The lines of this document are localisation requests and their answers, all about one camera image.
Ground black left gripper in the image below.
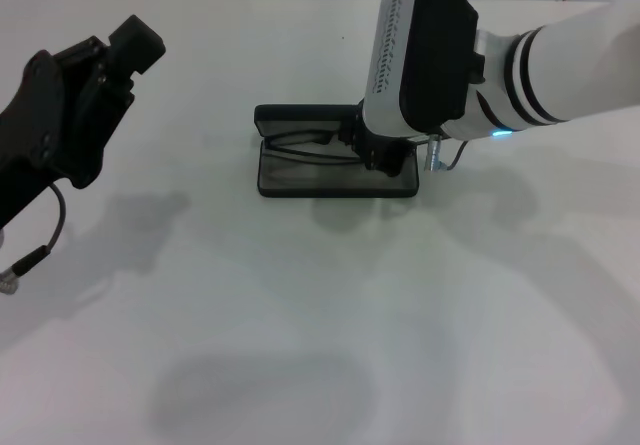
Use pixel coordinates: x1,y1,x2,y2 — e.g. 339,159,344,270
0,14,168,227

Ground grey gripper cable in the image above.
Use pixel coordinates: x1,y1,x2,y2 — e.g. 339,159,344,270
0,181,70,296
423,133,473,175

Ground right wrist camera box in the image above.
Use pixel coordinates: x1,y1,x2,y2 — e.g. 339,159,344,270
361,0,482,139

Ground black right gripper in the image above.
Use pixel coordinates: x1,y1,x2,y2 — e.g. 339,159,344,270
336,106,417,180

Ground black glasses case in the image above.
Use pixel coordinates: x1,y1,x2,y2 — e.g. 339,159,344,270
253,103,421,201

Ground black glasses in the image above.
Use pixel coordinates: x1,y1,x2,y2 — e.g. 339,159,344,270
261,131,372,167

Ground grey right gripper cable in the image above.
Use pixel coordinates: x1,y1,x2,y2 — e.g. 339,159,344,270
423,133,473,175

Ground grey left gripper cable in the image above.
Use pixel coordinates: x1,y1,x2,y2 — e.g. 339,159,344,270
0,181,70,296

